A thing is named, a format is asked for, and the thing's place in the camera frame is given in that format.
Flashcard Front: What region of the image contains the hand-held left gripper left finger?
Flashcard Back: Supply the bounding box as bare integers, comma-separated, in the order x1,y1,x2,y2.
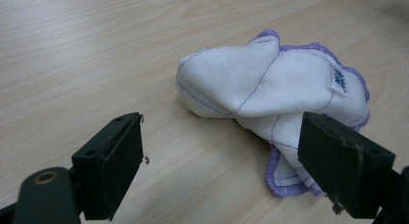
70,112,145,221

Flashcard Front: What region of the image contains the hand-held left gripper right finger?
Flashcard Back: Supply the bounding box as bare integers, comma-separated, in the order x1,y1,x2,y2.
297,111,396,219

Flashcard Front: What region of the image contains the white cloth with purple hem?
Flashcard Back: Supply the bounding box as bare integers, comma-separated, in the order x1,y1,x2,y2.
175,28,371,200

